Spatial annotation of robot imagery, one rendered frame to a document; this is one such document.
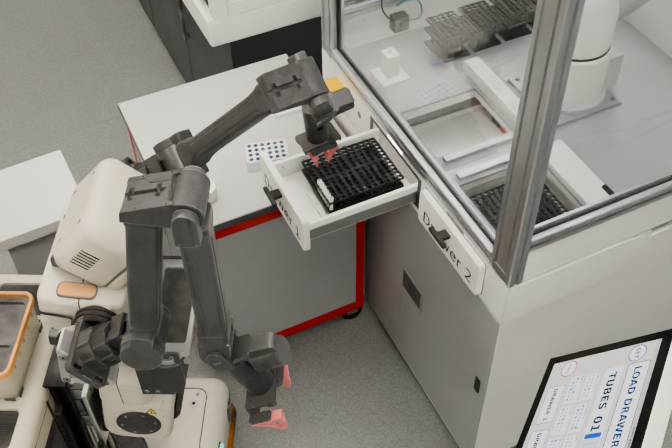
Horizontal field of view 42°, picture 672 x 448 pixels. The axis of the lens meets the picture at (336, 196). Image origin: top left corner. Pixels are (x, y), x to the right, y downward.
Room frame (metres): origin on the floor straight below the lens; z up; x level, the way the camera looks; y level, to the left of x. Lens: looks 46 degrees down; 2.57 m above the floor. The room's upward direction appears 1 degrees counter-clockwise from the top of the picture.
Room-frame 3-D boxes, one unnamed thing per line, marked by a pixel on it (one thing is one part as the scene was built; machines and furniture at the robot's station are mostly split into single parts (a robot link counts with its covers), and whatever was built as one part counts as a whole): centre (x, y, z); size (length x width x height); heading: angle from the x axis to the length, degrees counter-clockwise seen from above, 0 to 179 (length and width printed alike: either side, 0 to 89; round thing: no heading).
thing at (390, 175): (1.69, -0.05, 0.87); 0.22 x 0.18 x 0.06; 115
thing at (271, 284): (1.98, 0.29, 0.38); 0.62 x 0.58 x 0.76; 25
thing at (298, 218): (1.60, 0.14, 0.87); 0.29 x 0.02 x 0.11; 25
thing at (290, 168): (1.69, -0.05, 0.86); 0.40 x 0.26 x 0.06; 115
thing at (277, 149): (1.87, 0.20, 0.78); 0.12 x 0.08 x 0.04; 100
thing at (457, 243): (1.45, -0.29, 0.87); 0.29 x 0.02 x 0.11; 25
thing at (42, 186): (1.75, 0.88, 0.38); 0.30 x 0.30 x 0.76; 28
